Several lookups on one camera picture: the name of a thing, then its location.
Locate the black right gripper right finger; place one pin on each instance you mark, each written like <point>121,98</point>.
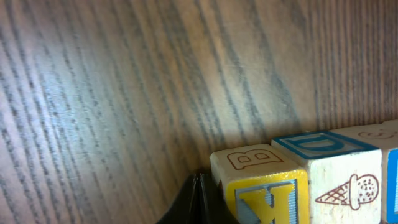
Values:
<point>213,209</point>

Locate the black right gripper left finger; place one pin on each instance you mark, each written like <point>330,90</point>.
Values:
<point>185,206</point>

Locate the yellow K letter block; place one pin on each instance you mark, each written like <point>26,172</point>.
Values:
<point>261,185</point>

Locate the white ice cream block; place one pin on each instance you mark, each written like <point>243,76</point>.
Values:
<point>344,175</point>

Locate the blue P letter block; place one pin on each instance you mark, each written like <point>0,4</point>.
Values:
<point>383,136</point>

